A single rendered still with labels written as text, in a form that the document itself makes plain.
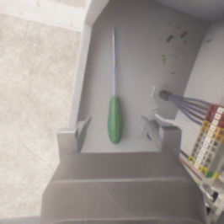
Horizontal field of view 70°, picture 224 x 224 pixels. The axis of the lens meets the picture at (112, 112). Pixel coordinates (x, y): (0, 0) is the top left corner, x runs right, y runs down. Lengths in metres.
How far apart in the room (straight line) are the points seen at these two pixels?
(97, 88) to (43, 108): 0.72
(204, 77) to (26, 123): 0.90
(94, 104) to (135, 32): 0.13
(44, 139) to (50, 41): 0.54
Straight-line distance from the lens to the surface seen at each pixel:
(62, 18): 0.67
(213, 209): 0.26
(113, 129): 0.26
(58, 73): 0.91
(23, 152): 1.10
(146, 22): 0.28
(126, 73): 0.27
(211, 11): 0.29
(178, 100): 0.25
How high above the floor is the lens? 0.90
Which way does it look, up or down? 66 degrees down
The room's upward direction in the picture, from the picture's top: 145 degrees clockwise
